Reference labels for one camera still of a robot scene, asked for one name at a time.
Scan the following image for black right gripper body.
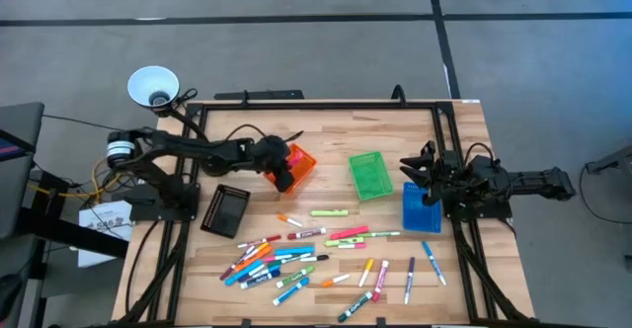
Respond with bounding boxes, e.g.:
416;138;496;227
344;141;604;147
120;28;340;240
423;152;468;205

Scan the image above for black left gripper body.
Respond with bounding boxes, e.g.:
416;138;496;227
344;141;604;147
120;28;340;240
254;133;285;174

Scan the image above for orange plastic mesh basket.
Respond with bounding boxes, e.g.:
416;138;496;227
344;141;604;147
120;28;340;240
264;142;319;196

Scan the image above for small orange cap marker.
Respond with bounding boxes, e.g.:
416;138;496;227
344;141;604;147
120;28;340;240
276;212;304;228
320;274;352;288

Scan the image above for blue plastic mesh basket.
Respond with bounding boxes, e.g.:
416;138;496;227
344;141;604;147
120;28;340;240
402;181;443;234

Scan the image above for green plastic mesh basket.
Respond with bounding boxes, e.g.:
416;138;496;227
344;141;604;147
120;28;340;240
348;150;395;203

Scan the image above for red Expo marker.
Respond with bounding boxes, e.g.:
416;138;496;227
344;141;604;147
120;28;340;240
286;226;328;241

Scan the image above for red thin marker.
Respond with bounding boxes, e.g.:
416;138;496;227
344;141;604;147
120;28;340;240
236;234;282;249

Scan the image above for black plastic mesh basket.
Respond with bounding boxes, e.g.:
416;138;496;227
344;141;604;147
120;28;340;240
199;184;252;239

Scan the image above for blue highlighter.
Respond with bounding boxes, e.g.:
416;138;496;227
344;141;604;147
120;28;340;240
223;260;266;287
275;246;316;257

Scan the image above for orange highlighter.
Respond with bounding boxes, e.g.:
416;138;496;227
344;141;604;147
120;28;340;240
234;245;274;273

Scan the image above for light green Expo marker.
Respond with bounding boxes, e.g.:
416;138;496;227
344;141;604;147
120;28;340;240
275;265;316;289

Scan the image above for purple white marker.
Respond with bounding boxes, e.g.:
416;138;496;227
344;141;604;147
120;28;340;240
238;263;272;284

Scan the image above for dark blue Expo marker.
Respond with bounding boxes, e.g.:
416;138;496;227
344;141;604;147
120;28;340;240
239;270;281;290

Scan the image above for cyan Expo marker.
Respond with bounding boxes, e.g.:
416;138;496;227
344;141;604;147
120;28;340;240
272;277;311;307

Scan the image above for small yellow cap marker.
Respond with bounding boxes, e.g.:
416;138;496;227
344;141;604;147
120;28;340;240
357;257;375;288

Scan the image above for pink Expo marker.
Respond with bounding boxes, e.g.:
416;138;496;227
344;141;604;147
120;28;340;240
371;259;390;303

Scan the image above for black power strip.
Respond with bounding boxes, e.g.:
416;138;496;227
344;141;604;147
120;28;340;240
213;89;306;102

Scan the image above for black table clamp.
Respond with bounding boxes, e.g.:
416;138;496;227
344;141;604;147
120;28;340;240
390;84;409;108

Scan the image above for gooseneck desk lamp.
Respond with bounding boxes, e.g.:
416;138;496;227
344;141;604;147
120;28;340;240
126;64;237;178

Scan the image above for grey metal stand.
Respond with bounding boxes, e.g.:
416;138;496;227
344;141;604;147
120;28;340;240
585;143;632;177

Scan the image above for white printed paper sheet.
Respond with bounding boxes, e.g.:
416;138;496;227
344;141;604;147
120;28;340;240
77;200;134;269

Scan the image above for black desk leg beam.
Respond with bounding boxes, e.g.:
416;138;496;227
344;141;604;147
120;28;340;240
19;169;130;260

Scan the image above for dark grey chair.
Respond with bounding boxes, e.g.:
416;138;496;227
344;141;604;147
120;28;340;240
0;101;46;243

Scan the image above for dark screen with coloured stripe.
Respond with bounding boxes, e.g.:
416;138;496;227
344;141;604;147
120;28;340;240
0;128;37;163

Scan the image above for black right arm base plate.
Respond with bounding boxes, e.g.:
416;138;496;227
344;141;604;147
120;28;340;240
441;197;514;221

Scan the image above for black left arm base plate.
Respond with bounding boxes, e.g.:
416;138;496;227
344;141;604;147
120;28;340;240
128;183;201;223

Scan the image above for thick black hanging cable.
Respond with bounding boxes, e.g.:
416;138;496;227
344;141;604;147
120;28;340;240
124;218;162;315

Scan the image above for thin black floor cable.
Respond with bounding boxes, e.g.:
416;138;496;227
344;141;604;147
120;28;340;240
41;114;157;136

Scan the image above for yellow cable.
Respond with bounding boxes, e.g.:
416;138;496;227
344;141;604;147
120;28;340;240
29;157;124;204

